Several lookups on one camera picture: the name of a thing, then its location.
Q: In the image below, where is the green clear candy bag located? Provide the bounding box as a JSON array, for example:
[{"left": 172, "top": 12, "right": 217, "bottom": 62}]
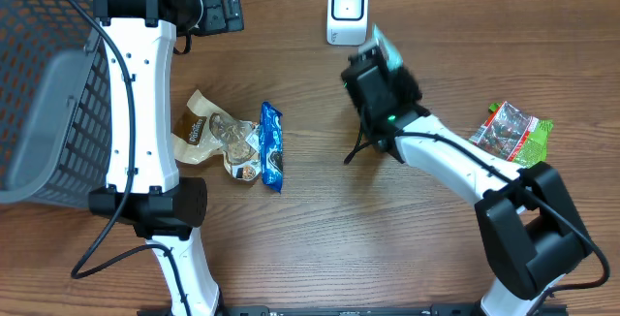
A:
[{"left": 469, "top": 101, "right": 554, "bottom": 168}]

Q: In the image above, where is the beige Pantree snack bag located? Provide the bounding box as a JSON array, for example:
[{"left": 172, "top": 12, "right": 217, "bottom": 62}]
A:
[{"left": 172, "top": 90, "right": 262, "bottom": 181}]

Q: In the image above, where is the teal white snack packet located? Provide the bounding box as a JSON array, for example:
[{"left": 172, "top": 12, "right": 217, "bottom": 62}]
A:
[{"left": 372, "top": 24, "right": 403, "bottom": 72}]

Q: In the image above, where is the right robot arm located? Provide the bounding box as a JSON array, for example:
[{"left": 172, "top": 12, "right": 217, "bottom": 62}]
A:
[{"left": 341, "top": 45, "right": 595, "bottom": 315}]

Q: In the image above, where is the blue Oreo cookie pack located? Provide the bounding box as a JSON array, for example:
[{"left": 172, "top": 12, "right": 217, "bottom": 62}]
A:
[{"left": 259, "top": 102, "right": 284, "bottom": 193}]

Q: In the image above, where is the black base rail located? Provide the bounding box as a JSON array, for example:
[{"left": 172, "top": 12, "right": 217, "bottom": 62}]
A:
[{"left": 138, "top": 303, "right": 569, "bottom": 316}]

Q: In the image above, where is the grey plastic mesh basket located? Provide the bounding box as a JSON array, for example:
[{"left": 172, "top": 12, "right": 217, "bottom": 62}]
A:
[{"left": 1, "top": 0, "right": 111, "bottom": 207}]

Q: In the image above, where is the white barcode scanner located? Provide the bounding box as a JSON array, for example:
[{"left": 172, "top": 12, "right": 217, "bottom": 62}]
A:
[{"left": 326, "top": 0, "right": 368, "bottom": 46}]

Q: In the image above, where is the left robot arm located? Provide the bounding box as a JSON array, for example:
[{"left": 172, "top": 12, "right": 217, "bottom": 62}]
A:
[{"left": 88, "top": 0, "right": 243, "bottom": 315}]

